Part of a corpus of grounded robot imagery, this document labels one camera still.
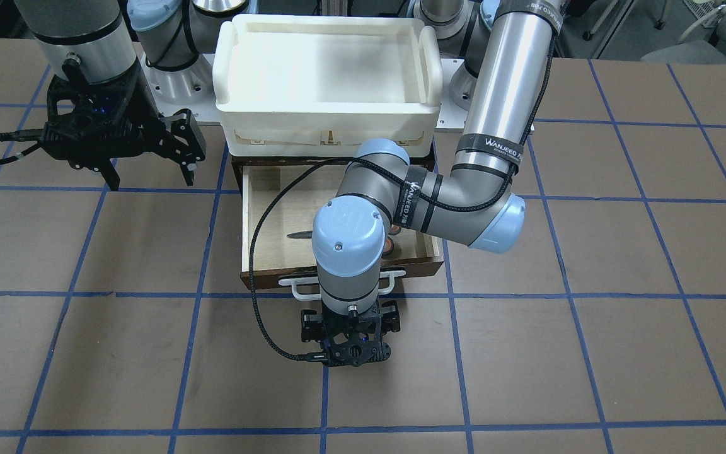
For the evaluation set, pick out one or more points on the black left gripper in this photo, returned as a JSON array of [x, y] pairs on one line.
[[310, 328]]

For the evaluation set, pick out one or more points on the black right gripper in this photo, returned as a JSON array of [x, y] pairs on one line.
[[140, 120]]

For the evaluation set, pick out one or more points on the wooden drawer with white handle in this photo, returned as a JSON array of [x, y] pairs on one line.
[[278, 256]]

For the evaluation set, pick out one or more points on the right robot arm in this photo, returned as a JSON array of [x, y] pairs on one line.
[[89, 42]]

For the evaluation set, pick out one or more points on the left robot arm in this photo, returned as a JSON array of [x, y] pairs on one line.
[[472, 206]]

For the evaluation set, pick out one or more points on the white plastic tray bin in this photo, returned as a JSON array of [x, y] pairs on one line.
[[320, 86]]

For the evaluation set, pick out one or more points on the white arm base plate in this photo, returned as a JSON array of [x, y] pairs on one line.
[[190, 88], [457, 110]]

